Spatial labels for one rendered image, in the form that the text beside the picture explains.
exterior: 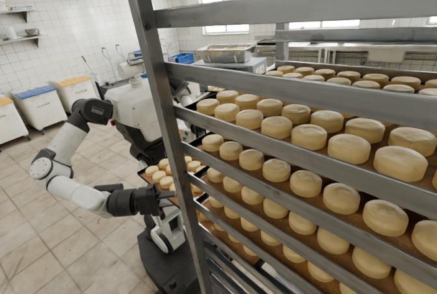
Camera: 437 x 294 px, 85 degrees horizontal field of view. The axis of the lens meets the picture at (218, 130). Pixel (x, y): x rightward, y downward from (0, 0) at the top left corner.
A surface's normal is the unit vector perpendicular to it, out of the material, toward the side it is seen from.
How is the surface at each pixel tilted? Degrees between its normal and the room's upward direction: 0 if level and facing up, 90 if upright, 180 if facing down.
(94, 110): 79
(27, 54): 90
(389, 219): 0
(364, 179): 90
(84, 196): 28
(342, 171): 90
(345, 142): 0
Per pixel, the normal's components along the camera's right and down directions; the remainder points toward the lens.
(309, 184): -0.11, -0.88
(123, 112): 0.00, 0.39
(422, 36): -0.71, 0.40
